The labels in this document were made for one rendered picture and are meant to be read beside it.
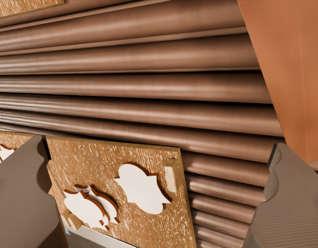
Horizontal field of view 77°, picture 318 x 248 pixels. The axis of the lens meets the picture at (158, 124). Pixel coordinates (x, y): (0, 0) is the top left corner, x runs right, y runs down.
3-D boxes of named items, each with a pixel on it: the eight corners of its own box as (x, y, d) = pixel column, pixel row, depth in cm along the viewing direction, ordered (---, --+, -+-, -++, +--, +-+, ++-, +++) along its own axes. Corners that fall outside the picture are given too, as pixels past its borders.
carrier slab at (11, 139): (80, 220, 70) (77, 224, 68) (14, 196, 88) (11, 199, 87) (36, 134, 54) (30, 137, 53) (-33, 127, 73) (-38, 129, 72)
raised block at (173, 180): (182, 182, 37) (177, 194, 35) (173, 181, 38) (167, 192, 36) (178, 157, 35) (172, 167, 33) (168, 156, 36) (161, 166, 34)
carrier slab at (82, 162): (199, 262, 51) (197, 268, 49) (83, 221, 69) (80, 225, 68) (180, 146, 36) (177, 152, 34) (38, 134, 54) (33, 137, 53)
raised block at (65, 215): (76, 221, 68) (70, 229, 66) (72, 220, 69) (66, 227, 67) (70, 209, 65) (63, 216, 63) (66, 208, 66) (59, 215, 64)
